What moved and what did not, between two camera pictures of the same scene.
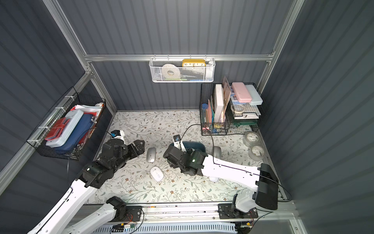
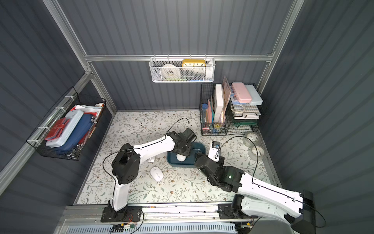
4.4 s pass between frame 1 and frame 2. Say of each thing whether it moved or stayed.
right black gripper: moved
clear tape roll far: stayed
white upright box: stayed
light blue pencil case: stayed
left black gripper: moved
